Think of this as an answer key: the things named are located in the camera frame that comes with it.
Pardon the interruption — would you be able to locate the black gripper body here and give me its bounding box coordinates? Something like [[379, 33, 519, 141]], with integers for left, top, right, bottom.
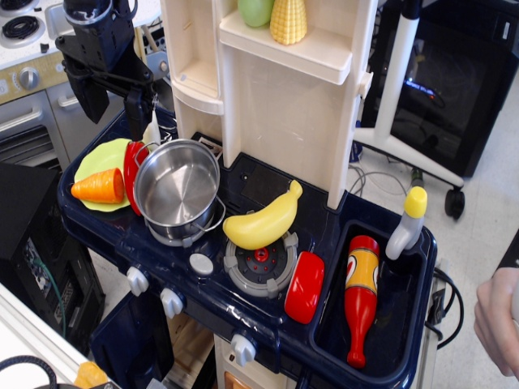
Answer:
[[56, 15, 155, 101]]

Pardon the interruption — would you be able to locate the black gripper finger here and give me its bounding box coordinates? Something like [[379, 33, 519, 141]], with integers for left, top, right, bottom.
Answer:
[[124, 83, 155, 141], [69, 76, 109, 124]]

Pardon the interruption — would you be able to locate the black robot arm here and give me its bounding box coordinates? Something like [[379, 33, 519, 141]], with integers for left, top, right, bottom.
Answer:
[[55, 1, 155, 141]]

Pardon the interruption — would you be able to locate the silver metal pot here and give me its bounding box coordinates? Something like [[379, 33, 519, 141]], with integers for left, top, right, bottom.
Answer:
[[134, 139, 226, 248]]

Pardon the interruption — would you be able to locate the red toy sushi piece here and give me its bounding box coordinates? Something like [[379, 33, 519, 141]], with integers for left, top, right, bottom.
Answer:
[[284, 251, 325, 324]]

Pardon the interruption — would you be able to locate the person's hand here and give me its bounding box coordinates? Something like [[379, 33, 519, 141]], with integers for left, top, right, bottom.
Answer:
[[474, 267, 518, 378]]

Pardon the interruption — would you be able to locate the green toy plate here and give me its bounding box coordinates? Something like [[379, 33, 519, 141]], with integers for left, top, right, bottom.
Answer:
[[74, 138, 130, 212]]

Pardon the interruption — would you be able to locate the white toy stove unit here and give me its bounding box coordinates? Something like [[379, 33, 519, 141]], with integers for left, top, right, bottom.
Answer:
[[1, 1, 168, 169]]

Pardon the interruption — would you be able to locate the red toy chili pepper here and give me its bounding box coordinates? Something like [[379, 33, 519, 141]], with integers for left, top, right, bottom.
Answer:
[[123, 141, 149, 216]]

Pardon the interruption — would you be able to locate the orange toy carrot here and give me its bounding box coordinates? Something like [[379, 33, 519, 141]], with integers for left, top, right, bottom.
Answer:
[[71, 168, 125, 204]]

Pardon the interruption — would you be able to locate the navy toy kitchen counter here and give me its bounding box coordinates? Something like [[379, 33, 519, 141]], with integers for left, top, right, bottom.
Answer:
[[58, 113, 437, 388]]

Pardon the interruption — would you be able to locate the green toy fruit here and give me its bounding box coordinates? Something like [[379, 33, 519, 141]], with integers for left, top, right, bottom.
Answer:
[[238, 0, 274, 28]]

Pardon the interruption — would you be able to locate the cream toy kitchen shelf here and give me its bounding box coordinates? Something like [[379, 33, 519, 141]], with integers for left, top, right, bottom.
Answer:
[[161, 1, 377, 209]]

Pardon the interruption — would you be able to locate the grey round stove button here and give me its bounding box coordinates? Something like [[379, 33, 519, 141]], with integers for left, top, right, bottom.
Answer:
[[189, 253, 214, 276]]

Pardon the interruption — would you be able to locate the yellow toy corn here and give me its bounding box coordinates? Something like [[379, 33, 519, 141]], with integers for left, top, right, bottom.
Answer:
[[270, 0, 307, 45]]

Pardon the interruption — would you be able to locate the yellow toy banana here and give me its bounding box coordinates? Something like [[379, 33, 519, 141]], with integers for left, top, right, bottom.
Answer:
[[223, 180, 302, 250]]

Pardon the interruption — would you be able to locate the white left stove knob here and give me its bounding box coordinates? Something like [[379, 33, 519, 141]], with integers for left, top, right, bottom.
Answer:
[[126, 267, 149, 297]]

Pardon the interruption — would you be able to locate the white stove knob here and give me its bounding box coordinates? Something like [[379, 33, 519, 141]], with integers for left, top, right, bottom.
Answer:
[[230, 334, 256, 367], [126, 267, 149, 297], [160, 288, 184, 319]]

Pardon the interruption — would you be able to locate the black computer case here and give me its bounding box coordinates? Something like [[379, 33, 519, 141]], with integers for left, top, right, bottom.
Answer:
[[1, 164, 105, 355]]

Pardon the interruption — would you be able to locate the white middle stove knob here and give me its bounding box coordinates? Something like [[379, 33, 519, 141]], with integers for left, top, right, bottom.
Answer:
[[160, 288, 184, 319]]

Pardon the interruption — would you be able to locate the grey toy stove burner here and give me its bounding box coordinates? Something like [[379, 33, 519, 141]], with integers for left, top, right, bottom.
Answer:
[[224, 232, 298, 299]]

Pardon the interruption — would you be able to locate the white monitor stand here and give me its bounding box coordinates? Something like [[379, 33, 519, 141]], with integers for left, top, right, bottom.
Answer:
[[353, 0, 466, 220]]

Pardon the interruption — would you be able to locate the white right stove knob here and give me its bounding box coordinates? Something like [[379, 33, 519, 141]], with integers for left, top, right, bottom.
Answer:
[[230, 334, 256, 367]]

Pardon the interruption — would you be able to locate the yellow toy piece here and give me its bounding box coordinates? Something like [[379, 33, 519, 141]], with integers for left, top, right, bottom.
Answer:
[[74, 361, 109, 389]]

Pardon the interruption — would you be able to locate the red toy ketchup bottle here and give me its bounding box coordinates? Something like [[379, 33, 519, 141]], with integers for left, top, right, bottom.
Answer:
[[344, 235, 380, 369]]

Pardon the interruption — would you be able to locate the grey toy faucet yellow cap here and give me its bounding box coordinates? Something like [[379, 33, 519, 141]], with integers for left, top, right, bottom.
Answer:
[[385, 186, 428, 260]]

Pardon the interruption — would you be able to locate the black monitor screen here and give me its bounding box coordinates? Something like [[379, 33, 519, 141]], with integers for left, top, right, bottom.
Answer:
[[360, 0, 519, 178]]

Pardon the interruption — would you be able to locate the black power cable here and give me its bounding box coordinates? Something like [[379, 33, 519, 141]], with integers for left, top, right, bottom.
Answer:
[[422, 269, 465, 352]]

